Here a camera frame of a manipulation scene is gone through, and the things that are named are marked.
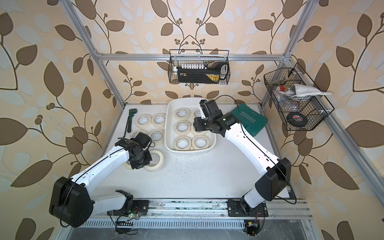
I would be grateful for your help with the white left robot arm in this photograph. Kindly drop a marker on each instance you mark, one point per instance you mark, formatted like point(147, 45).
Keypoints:
point(72, 201)

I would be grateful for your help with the black round disc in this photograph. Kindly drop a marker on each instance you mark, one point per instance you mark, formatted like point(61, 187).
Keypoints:
point(297, 119)

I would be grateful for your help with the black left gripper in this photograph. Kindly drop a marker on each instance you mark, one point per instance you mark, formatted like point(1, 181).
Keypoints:
point(137, 165)

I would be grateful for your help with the white plastic storage box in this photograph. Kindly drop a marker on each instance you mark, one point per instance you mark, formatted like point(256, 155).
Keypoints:
point(170, 135)

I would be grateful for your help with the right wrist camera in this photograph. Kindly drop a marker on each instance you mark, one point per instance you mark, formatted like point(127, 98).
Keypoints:
point(210, 110)

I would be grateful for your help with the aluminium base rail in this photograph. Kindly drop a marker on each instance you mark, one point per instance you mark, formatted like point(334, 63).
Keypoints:
point(220, 209)

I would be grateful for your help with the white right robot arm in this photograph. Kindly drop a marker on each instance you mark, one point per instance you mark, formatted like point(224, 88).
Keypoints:
point(274, 172)

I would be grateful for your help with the green pipe wrench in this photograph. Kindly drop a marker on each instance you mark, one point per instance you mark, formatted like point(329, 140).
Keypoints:
point(132, 112)

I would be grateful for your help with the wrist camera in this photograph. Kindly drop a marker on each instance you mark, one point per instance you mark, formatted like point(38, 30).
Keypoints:
point(210, 110)
point(143, 140)

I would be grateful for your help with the green tool case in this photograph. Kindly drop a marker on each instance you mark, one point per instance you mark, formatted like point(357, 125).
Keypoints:
point(252, 121)

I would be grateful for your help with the black wire basket rear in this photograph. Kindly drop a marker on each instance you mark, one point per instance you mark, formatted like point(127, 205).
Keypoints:
point(199, 59)

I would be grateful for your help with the black wire basket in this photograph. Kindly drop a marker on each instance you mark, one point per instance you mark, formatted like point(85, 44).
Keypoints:
point(315, 108)
point(199, 59)

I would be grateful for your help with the black wire basket right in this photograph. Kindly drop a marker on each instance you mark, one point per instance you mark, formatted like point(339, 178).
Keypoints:
point(315, 108)

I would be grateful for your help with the black yellow box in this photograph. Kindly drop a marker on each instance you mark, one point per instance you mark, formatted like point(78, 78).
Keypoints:
point(198, 76)

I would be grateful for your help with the cream masking tape roll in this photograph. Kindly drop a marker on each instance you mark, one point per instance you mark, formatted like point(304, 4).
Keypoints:
point(143, 121)
point(182, 128)
point(182, 113)
point(200, 142)
point(135, 134)
point(159, 120)
point(158, 137)
point(183, 143)
point(128, 165)
point(197, 113)
point(157, 161)

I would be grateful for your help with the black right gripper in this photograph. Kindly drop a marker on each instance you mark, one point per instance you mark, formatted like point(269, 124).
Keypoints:
point(198, 124)

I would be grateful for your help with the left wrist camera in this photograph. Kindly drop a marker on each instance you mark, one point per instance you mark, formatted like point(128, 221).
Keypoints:
point(143, 140)

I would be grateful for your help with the grey cloth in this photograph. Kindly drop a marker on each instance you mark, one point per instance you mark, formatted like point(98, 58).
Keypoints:
point(301, 91)

